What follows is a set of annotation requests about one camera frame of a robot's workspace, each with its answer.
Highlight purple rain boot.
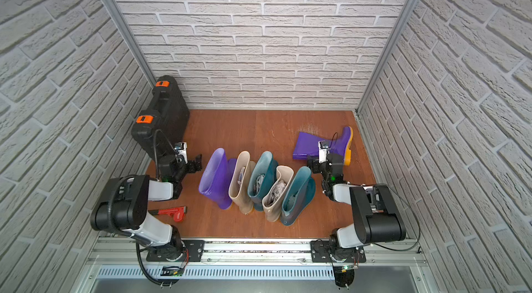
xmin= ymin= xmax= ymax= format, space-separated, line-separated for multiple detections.
xmin=198 ymin=148 xmax=236 ymax=210
xmin=292 ymin=126 xmax=353 ymax=166

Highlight teal rain boot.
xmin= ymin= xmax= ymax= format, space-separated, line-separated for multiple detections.
xmin=247 ymin=151 xmax=278 ymax=211
xmin=281 ymin=167 xmax=316 ymax=226

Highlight beige rain boot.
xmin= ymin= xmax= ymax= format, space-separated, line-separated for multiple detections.
xmin=229 ymin=151 xmax=256 ymax=215
xmin=262 ymin=165 xmax=295 ymax=222

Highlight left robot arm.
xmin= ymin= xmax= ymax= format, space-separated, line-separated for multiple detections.
xmin=90 ymin=154 xmax=202 ymax=262

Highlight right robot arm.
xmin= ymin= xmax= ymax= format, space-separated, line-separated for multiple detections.
xmin=307 ymin=157 xmax=406 ymax=263

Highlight black tool case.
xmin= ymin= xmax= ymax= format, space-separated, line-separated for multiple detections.
xmin=131 ymin=75 xmax=190 ymax=160

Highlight red pipe wrench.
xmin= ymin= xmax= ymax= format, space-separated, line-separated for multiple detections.
xmin=148 ymin=207 xmax=187 ymax=222

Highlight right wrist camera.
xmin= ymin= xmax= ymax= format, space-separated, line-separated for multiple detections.
xmin=318 ymin=140 xmax=331 ymax=164

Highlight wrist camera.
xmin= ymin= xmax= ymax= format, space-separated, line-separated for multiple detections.
xmin=174 ymin=142 xmax=188 ymax=164
xmin=318 ymin=140 xmax=331 ymax=164

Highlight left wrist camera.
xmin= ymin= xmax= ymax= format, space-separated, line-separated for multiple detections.
xmin=174 ymin=142 xmax=188 ymax=164

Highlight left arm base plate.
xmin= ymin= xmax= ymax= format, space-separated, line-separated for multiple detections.
xmin=146 ymin=240 xmax=205 ymax=263

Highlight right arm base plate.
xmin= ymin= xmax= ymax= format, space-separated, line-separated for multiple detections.
xmin=310 ymin=239 xmax=367 ymax=264

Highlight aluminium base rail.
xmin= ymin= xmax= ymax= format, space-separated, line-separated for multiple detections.
xmin=85 ymin=236 xmax=429 ymax=268

